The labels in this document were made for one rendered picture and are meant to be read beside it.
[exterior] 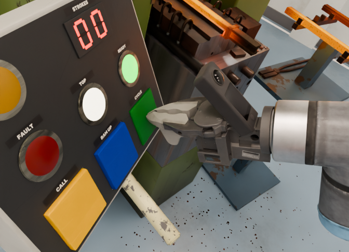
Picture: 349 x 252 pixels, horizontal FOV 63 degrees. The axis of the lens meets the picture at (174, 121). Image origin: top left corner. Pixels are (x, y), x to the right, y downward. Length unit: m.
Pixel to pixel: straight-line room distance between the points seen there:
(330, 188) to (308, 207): 1.53
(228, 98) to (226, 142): 0.07
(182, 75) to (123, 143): 0.43
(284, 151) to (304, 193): 1.63
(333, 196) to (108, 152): 0.33
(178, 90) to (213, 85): 0.47
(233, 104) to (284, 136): 0.08
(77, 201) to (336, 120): 0.34
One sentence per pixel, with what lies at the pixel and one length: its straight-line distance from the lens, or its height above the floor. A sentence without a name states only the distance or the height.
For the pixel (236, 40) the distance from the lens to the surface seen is 0.88.
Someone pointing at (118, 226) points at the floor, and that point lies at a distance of 1.49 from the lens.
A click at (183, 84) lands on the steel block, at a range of 0.84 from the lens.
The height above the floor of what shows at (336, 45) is 0.98.
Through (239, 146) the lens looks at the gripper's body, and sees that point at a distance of 0.46.
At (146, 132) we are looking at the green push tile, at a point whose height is 0.99.
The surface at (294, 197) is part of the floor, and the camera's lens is 1.98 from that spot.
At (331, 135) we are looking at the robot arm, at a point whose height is 1.16.
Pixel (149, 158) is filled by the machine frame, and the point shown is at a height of 0.45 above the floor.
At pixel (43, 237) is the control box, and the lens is 0.38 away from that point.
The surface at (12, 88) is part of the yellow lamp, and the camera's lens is 0.32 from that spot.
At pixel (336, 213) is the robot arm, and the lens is 0.50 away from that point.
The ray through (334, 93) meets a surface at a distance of 1.50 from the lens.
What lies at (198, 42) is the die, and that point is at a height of 0.98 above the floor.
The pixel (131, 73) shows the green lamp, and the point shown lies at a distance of 0.47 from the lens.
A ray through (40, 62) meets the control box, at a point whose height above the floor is 1.16.
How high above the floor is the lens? 1.38
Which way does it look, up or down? 45 degrees down
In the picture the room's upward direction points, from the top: 21 degrees clockwise
